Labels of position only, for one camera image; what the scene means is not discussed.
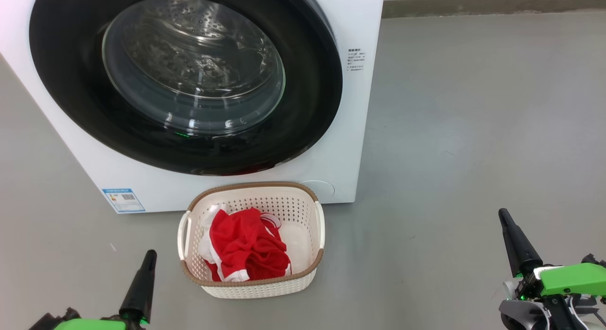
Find white front-load washing machine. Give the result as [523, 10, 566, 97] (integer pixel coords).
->
[0, 0, 385, 214]

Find black round glass washer door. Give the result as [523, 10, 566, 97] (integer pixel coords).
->
[29, 0, 343, 176]

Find grey wall skirting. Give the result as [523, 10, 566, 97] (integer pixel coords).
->
[382, 0, 606, 19]

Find red and white garment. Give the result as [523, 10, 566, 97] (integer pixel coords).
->
[199, 205, 293, 282]

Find blue energy label sticker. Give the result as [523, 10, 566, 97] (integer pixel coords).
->
[102, 188, 146, 214]

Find cream perforated laundry basket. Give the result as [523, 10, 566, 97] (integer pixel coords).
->
[178, 181, 326, 299]

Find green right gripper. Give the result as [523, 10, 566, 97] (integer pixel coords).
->
[498, 208, 606, 300]

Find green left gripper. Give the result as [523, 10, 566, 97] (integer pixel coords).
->
[54, 250, 158, 330]

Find round white filter cover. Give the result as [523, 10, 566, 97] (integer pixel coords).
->
[299, 180, 335, 198]

